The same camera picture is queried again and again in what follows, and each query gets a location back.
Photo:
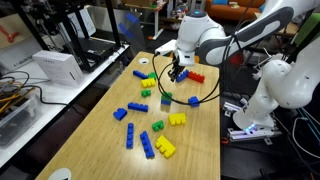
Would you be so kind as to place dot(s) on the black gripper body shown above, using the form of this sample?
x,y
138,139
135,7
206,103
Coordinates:
x,y
176,68

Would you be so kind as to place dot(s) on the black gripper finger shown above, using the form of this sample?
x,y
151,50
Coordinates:
x,y
172,77

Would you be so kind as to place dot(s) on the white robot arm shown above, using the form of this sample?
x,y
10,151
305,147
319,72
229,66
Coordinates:
x,y
281,84

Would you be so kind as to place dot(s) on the blue block bottom edge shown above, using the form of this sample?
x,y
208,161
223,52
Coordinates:
x,y
183,75

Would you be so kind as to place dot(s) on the red block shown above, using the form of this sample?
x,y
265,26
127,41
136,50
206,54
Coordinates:
x,y
196,77

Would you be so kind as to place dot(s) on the yellow block right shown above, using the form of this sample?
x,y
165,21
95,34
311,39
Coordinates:
x,y
146,83

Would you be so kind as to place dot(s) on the yellow block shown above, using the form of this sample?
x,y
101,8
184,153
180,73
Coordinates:
x,y
165,147
177,119
146,83

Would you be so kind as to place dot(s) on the large blue block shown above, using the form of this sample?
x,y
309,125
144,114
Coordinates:
x,y
165,102

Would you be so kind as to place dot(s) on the small green block right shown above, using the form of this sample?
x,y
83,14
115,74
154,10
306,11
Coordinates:
x,y
146,93

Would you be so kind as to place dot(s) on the small green block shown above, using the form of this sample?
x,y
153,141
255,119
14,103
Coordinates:
x,y
146,93
158,125

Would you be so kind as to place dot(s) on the blue block front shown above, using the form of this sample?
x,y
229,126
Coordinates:
x,y
193,101

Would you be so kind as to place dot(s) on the blue long block right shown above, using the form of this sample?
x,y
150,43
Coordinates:
x,y
140,74

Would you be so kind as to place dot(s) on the yellow block near centre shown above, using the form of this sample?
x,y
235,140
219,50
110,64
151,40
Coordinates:
x,y
177,119

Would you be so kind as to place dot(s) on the blue block with studs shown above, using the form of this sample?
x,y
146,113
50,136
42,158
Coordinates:
x,y
137,107

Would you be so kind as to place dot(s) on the small green block far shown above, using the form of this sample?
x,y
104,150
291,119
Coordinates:
x,y
158,125

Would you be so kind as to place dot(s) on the small blue block far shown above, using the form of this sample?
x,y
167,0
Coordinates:
x,y
120,113

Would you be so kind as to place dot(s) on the blue flat long block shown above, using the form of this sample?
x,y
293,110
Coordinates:
x,y
130,136

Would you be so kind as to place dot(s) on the yellow block far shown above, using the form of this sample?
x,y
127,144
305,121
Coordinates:
x,y
165,147

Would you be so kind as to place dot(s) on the blue long block far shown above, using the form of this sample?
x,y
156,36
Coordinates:
x,y
147,147

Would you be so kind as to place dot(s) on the white cardboard box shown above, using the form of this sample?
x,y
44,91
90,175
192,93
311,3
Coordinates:
x,y
60,67

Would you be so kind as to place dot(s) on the clear plastic bin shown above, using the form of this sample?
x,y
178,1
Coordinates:
x,y
19,119

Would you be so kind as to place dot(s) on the black 3D printer frame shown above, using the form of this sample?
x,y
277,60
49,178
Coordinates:
x,y
58,11

